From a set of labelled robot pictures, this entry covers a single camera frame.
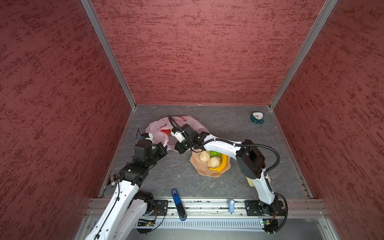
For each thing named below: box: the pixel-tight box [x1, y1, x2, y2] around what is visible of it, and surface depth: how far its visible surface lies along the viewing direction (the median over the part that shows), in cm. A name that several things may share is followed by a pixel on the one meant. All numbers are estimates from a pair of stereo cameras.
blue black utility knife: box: [171, 188, 188, 221], surface depth 76 cm
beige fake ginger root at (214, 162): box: [207, 156, 221, 169], surface depth 86 cm
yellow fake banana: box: [209, 153, 228, 172], surface depth 85 cm
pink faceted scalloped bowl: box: [190, 150, 231, 178], surface depth 87 cm
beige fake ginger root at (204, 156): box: [199, 150, 211, 163], surface depth 89 cm
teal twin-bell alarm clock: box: [250, 111, 265, 126], surface depth 112 cm
